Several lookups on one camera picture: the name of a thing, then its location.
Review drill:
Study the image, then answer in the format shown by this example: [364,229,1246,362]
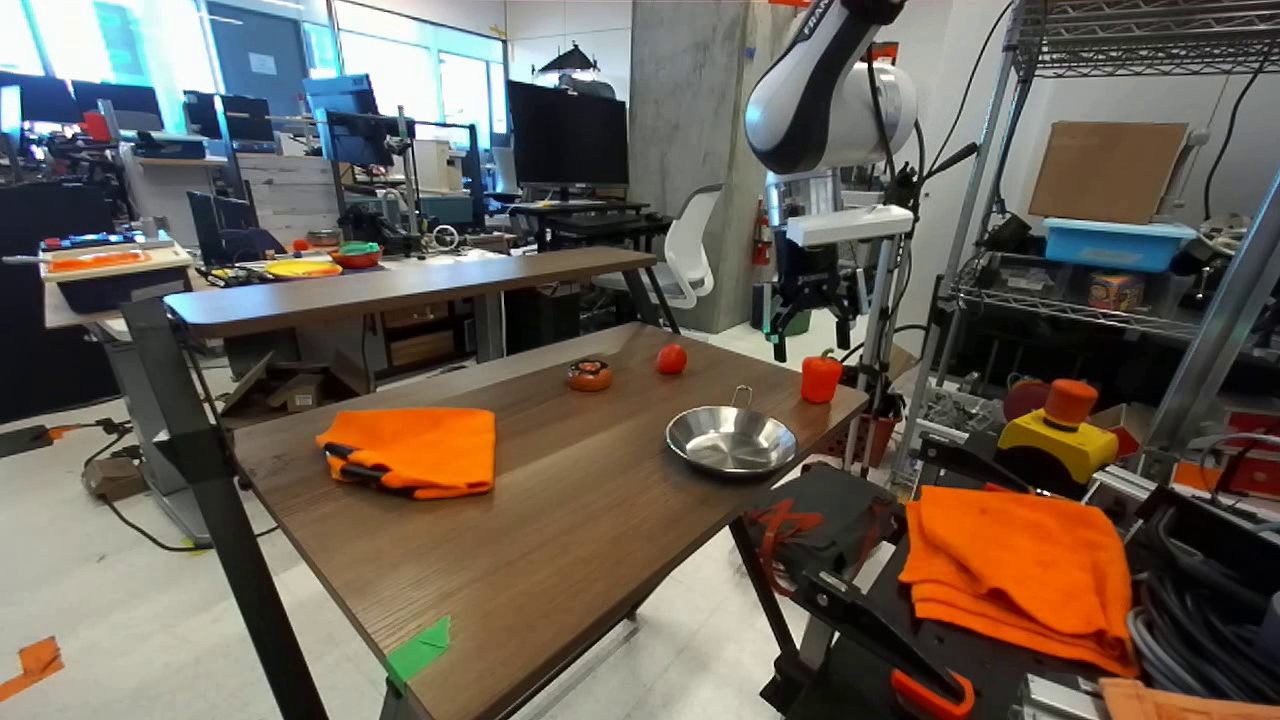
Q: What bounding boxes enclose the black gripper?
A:
[764,240,859,368]

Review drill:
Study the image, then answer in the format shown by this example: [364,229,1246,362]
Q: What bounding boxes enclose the orange toy pepper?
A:
[794,350,848,408]

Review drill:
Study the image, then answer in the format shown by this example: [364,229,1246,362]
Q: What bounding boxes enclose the silver upright stand pole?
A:
[851,240,912,490]

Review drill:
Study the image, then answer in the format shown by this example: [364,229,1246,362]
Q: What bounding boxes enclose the silver metal bowl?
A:
[658,383,805,485]

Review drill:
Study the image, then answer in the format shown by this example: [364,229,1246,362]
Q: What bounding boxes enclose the white moulded chair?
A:
[658,185,727,321]

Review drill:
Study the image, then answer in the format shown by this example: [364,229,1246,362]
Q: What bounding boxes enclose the small orange bowl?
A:
[562,357,618,397]

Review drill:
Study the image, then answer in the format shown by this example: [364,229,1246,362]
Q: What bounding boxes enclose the yellow emergency stop box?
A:
[990,378,1124,494]

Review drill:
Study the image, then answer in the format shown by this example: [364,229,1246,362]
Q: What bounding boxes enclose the black computer monitor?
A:
[505,75,635,193]

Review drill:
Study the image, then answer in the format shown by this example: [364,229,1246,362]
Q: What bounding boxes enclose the brown wooden table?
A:
[229,321,882,720]

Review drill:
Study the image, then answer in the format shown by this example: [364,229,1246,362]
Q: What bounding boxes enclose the folded orange cloth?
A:
[894,480,1138,680]

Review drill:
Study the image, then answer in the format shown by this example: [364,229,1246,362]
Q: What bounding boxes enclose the blue plastic bin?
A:
[1038,215,1198,281]

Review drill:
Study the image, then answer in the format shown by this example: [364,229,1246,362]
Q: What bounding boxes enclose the brown cardboard sheet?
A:
[1025,116,1197,229]

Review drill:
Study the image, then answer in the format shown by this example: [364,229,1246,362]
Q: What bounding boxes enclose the crumpled orange cloth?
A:
[312,405,505,505]

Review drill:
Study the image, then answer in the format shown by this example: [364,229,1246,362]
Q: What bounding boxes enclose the red green toy bowl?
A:
[327,235,389,276]

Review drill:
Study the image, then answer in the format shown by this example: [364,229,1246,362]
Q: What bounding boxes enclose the green tape piece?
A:
[381,616,457,694]

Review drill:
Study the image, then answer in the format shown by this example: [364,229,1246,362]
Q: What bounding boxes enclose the yellow toy plate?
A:
[263,253,348,286]

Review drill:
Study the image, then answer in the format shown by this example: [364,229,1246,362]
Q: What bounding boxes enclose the box of colourful toys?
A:
[35,231,194,315]

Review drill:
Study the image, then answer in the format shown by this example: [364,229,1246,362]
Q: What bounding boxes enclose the white work table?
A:
[0,243,202,338]

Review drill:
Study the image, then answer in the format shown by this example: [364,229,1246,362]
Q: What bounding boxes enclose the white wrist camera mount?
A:
[779,199,919,253]

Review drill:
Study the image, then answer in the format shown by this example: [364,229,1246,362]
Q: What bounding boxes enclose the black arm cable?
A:
[859,0,1017,215]

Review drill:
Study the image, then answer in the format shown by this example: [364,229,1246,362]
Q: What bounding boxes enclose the metal wire rack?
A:
[887,0,1280,466]

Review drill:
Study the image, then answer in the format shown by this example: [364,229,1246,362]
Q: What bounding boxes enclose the coiled black cables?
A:
[1124,512,1280,707]

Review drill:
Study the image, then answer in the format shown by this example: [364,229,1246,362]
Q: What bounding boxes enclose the black floor cable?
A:
[74,412,218,560]

